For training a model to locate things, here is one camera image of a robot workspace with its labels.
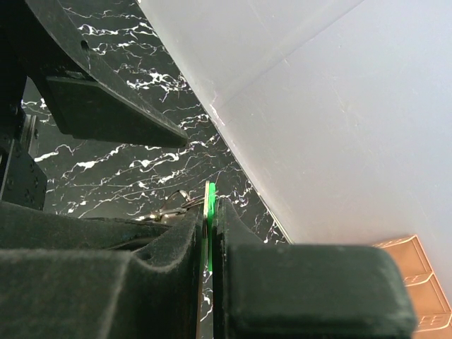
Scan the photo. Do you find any key with green tag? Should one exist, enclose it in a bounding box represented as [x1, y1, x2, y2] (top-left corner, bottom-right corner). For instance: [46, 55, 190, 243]
[196, 181, 217, 338]

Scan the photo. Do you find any orange plastic desk organizer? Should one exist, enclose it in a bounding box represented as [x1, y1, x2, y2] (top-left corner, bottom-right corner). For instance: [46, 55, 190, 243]
[374, 234, 451, 339]

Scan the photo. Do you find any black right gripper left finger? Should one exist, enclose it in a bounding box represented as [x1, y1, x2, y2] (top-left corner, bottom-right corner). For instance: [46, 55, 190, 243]
[1, 209, 203, 338]

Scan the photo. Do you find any large metal keyring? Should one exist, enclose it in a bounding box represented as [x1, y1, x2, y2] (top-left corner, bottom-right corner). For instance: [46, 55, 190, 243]
[134, 189, 204, 224]

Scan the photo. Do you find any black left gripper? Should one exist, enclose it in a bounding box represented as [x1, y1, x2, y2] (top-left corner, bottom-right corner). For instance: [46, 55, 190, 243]
[1, 1, 188, 210]

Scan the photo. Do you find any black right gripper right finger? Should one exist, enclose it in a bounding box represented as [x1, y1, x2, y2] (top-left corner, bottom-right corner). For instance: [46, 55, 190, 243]
[212, 198, 417, 338]

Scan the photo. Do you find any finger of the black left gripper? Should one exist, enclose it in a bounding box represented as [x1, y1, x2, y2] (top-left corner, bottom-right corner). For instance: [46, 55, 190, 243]
[1, 202, 170, 251]

